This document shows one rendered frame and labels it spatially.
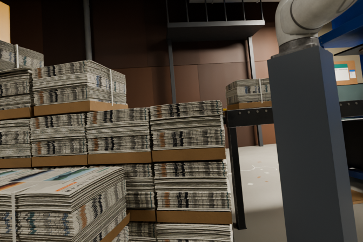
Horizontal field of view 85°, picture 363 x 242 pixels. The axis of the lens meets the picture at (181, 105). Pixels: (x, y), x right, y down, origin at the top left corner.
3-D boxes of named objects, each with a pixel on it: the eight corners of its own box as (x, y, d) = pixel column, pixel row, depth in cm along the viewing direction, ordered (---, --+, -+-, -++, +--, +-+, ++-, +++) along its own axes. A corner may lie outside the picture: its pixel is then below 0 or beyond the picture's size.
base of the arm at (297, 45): (331, 54, 90) (330, 42, 90) (316, 46, 75) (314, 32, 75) (289, 65, 103) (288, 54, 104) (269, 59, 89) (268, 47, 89)
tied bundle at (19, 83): (29, 117, 91) (28, 68, 92) (-18, 122, 97) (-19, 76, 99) (87, 116, 128) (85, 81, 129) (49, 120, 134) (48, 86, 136)
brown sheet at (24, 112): (29, 116, 91) (29, 106, 92) (-18, 121, 98) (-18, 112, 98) (86, 115, 128) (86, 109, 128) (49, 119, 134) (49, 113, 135)
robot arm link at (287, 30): (304, 48, 96) (299, 5, 98) (333, 32, 78) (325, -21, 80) (271, 51, 96) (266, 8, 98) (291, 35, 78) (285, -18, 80)
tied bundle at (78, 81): (90, 112, 85) (87, 59, 87) (32, 117, 91) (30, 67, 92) (128, 113, 123) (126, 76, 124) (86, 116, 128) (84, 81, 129)
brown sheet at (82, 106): (90, 110, 86) (89, 100, 86) (33, 115, 91) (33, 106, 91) (128, 112, 123) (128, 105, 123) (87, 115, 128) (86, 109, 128)
